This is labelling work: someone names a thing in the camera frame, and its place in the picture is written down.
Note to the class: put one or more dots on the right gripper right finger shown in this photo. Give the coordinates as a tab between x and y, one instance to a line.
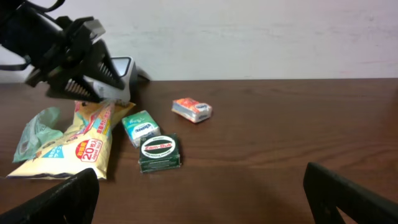
328	194

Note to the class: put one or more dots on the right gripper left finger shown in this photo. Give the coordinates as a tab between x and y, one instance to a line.
72	201

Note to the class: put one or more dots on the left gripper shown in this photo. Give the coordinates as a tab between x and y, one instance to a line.
79	52

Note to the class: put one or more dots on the yellow snack bag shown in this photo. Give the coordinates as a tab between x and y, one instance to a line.
85	144

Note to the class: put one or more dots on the light green wipes packet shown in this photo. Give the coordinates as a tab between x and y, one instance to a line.
39	130

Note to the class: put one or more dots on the teal tissue pack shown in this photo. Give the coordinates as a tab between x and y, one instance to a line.
140	125

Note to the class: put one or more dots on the dark green Zam-Buk box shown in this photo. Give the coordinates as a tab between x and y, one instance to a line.
159	153

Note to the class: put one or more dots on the orange tissue pack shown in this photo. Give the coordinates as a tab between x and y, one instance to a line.
192	110

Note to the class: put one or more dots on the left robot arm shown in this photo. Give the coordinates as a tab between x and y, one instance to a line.
28	31

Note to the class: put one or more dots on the white barcode scanner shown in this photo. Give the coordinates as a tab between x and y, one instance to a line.
132	77

